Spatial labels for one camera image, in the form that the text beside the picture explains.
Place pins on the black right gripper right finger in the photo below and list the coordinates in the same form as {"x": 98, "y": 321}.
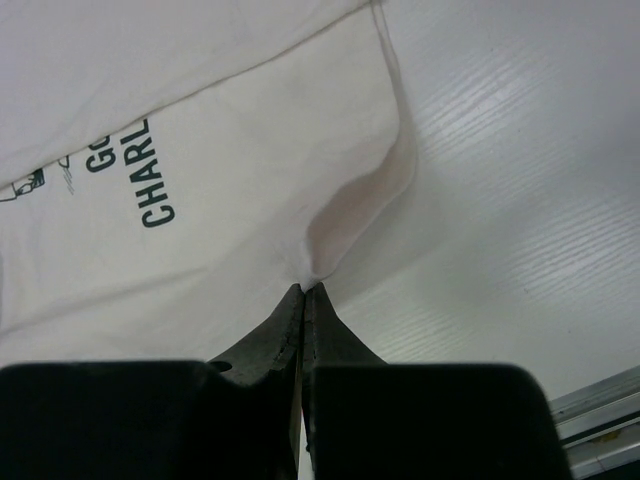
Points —
{"x": 344, "y": 405}

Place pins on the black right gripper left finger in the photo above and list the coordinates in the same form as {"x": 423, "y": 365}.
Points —
{"x": 260, "y": 395}

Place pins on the white and green t-shirt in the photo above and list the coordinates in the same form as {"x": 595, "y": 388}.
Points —
{"x": 175, "y": 236}

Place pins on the aluminium mounting rail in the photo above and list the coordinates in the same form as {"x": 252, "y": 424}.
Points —
{"x": 598, "y": 426}

